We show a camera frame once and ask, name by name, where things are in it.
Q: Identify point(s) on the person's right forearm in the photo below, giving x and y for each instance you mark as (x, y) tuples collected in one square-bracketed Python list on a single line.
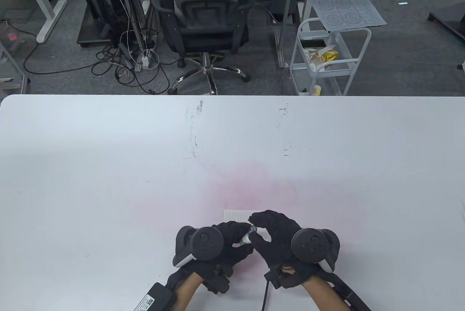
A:
[(323, 294)]

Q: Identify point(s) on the small red object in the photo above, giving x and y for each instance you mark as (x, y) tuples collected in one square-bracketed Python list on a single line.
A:
[(12, 36)]

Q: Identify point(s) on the black and white controller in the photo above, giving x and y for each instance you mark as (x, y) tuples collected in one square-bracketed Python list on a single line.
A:
[(308, 245), (207, 244)]

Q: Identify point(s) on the person's left forearm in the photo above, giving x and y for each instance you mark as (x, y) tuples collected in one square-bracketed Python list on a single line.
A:
[(189, 293)]

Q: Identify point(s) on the black wrist pack with label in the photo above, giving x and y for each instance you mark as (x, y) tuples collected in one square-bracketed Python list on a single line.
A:
[(152, 298)]

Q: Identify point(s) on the person's left hand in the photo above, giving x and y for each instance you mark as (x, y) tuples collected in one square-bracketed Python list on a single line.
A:
[(234, 233)]

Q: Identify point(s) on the black box on floor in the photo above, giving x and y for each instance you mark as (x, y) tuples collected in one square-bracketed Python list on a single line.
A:
[(279, 2)]

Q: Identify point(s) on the white correction fluid bottle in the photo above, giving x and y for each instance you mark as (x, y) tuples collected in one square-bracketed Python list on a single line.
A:
[(246, 239)]

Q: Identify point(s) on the white power strip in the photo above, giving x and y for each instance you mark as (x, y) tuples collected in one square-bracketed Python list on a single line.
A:
[(145, 60)]

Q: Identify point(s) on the black desk with white leg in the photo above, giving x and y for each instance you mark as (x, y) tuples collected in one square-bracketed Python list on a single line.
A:
[(51, 20)]

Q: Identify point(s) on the grey metal rack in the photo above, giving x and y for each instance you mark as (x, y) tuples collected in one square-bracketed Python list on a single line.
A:
[(24, 80)]

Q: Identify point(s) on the black rolling base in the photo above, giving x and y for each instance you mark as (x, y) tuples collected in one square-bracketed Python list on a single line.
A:
[(92, 31)]

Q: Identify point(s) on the white rolling cart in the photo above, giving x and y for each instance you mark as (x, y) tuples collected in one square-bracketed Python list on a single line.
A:
[(301, 82)]

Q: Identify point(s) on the lined paper with black text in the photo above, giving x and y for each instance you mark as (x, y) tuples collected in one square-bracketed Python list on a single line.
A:
[(236, 215)]

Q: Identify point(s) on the person's right hand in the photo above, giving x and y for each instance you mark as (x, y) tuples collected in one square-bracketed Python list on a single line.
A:
[(279, 231)]

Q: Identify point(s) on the grey sheet with circle patterns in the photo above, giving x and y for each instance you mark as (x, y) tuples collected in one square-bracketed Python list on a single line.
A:
[(345, 2)]

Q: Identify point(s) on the black mesh office chair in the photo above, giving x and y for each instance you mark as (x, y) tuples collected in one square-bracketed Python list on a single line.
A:
[(203, 31)]

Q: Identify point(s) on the black floor platform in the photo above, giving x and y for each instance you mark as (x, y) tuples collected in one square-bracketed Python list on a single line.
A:
[(450, 19)]

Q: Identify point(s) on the yellow packet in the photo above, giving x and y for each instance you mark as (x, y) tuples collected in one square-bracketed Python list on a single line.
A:
[(328, 56)]

